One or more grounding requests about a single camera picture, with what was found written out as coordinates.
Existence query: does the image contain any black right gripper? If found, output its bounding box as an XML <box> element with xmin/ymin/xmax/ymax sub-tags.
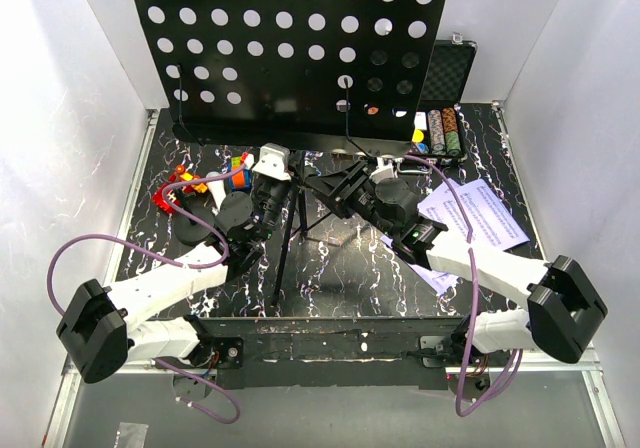
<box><xmin>306</xmin><ymin>160</ymin><xmax>397</xmax><ymax>240</ymax></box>

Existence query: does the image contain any black tripod music stand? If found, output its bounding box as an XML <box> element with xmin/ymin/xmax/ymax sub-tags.
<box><xmin>126</xmin><ymin>0</ymin><xmax>450</xmax><ymax>307</ymax></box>

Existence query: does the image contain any sheet music page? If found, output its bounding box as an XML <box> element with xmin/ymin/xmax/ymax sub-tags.
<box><xmin>418</xmin><ymin>179</ymin><xmax>530</xmax><ymax>250</ymax></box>
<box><xmin>379</xmin><ymin>210</ymin><xmax>459</xmax><ymax>272</ymax></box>

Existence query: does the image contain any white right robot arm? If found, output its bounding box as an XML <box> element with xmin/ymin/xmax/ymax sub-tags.
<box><xmin>304</xmin><ymin>162</ymin><xmax>608</xmax><ymax>366</ymax></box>

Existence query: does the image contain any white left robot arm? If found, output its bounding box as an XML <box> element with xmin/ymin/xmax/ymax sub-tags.
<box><xmin>56</xmin><ymin>175</ymin><xmax>291</xmax><ymax>383</ymax></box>

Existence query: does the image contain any orange blue toy car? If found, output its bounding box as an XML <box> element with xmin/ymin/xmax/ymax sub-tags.
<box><xmin>228</xmin><ymin>155</ymin><xmax>251</xmax><ymax>191</ymax></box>

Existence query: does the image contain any red toy brick house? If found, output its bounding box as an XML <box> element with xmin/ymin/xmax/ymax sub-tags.
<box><xmin>151</xmin><ymin>165</ymin><xmax>207</xmax><ymax>215</ymax></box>

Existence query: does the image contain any yellow dealer chip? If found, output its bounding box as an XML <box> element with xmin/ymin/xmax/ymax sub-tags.
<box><xmin>412</xmin><ymin>129</ymin><xmax>428</xmax><ymax>145</ymax></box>

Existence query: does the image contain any black poker chip case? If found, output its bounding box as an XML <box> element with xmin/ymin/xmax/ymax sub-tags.
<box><xmin>410</xmin><ymin>40</ymin><xmax>477</xmax><ymax>167</ymax></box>

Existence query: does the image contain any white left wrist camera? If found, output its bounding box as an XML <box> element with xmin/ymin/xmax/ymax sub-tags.
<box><xmin>252</xmin><ymin>143</ymin><xmax>291</xmax><ymax>181</ymax></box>

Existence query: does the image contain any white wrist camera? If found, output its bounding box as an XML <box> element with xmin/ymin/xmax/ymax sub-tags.
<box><xmin>370</xmin><ymin>157</ymin><xmax>398</xmax><ymax>184</ymax></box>
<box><xmin>252</xmin><ymin>143</ymin><xmax>291</xmax><ymax>181</ymax></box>

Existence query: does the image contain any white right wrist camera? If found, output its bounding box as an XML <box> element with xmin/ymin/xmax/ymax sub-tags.
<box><xmin>370</xmin><ymin>157</ymin><xmax>398</xmax><ymax>184</ymax></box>

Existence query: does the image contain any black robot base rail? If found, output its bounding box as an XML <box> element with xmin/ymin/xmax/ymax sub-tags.
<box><xmin>183</xmin><ymin>315</ymin><xmax>467</xmax><ymax>390</ymax></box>

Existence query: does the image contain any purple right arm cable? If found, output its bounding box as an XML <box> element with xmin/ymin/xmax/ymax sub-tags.
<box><xmin>404</xmin><ymin>155</ymin><xmax>524</xmax><ymax>417</ymax></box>

